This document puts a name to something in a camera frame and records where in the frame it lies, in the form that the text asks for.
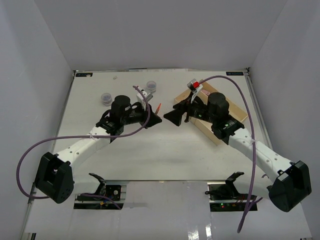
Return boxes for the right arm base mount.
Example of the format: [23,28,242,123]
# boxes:
[204,171,248,213]

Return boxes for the clear jar purple beads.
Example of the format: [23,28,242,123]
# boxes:
[145,80,157,94]

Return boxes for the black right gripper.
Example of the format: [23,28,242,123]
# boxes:
[163,92,217,127]

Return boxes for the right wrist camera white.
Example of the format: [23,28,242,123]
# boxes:
[187,79,203,103]

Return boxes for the clear jar blue beads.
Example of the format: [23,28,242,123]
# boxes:
[101,92,113,106]

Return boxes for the cream wooden divided tray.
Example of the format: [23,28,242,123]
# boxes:
[169,82,248,145]

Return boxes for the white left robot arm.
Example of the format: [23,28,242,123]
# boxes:
[35,95,162,204]

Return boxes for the pink chunky highlighter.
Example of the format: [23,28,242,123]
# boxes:
[202,90,211,96]

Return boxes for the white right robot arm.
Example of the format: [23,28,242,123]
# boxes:
[163,92,312,212]

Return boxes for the beige slim orange-tip pen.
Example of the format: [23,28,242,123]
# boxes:
[154,103,162,115]

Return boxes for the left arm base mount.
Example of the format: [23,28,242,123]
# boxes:
[73,181,128,210]

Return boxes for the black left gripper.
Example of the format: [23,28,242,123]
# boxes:
[121,100,162,129]

